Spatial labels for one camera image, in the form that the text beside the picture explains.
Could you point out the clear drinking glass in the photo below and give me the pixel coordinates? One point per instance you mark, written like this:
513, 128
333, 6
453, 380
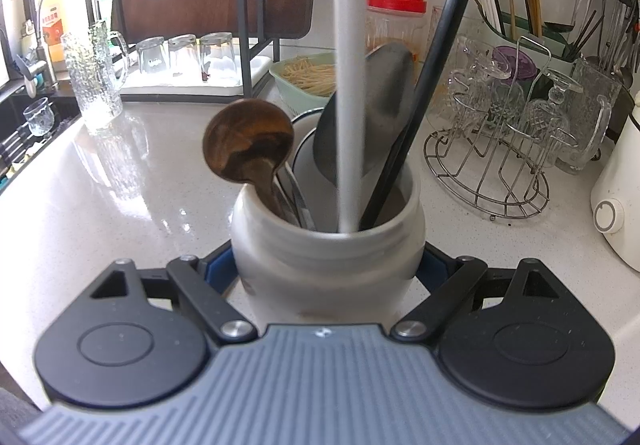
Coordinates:
475, 75

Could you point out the red-lid plastic jar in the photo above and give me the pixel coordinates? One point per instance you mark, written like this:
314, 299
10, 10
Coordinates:
395, 25

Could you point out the black patterned chopstick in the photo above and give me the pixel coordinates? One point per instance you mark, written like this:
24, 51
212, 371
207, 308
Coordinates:
435, 55

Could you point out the clear glass jar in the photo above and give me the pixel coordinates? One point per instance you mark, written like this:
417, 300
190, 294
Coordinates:
437, 20

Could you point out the textured glass pitcher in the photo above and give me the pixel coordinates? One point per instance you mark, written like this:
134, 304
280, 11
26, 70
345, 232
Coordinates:
95, 85

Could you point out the small glass goblet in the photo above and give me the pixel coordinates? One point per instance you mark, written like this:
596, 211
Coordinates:
39, 117

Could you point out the round wooden spoon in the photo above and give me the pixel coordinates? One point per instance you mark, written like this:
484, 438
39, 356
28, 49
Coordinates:
245, 135

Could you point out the orange label bottle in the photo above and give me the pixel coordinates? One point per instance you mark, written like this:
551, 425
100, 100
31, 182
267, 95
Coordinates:
52, 40

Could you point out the kitchen sink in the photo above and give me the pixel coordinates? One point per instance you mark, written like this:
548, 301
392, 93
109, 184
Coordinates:
60, 117

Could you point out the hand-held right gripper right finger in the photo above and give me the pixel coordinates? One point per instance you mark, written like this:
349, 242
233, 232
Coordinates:
435, 270

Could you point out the clear stemmed glass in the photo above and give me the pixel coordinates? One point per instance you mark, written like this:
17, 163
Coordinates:
545, 120

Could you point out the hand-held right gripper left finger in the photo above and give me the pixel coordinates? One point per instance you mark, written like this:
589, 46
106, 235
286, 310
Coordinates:
217, 270

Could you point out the green plastic bowl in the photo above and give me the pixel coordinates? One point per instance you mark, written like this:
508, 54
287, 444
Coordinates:
280, 80

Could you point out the cut crystal glass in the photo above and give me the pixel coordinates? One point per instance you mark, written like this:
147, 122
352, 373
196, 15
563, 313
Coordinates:
505, 105

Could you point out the white chopstick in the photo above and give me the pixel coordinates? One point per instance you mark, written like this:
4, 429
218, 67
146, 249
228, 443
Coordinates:
350, 75

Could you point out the metal cutlery piece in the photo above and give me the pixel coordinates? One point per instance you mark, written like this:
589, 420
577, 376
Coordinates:
285, 195
302, 205

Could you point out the white ceramic jar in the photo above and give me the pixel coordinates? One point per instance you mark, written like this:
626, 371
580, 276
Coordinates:
320, 275

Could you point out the white electric cooker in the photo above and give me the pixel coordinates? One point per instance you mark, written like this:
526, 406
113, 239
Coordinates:
620, 185

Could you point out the large glass mug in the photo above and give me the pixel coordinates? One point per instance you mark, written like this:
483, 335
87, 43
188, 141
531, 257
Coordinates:
592, 100

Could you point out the row of glass spice jars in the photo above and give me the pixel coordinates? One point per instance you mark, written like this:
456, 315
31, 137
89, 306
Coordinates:
175, 82

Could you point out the metal kitchen faucet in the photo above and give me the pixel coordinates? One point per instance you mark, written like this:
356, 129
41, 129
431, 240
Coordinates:
34, 10

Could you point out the green chopstick holder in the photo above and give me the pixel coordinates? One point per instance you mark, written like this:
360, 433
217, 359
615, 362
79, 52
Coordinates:
492, 32

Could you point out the upturned glass tumbler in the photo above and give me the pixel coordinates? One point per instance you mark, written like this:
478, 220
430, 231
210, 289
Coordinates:
152, 55
218, 57
185, 55

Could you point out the large metal spoon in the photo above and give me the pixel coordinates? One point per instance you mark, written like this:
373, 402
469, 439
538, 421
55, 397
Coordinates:
385, 100

